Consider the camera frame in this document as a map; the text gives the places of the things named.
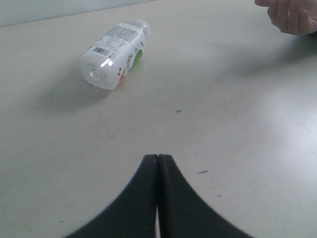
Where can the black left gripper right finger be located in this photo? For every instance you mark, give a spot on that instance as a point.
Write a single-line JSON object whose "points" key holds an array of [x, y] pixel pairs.
{"points": [[182, 213]]}

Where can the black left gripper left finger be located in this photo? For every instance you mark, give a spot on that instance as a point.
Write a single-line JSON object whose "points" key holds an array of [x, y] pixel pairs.
{"points": [[133, 213]]}

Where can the white square capless bottle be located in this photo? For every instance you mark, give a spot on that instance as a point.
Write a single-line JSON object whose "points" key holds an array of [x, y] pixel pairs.
{"points": [[106, 62]]}

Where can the person's bare open hand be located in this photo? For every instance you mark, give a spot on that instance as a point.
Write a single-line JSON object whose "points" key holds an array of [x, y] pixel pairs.
{"points": [[295, 17]]}

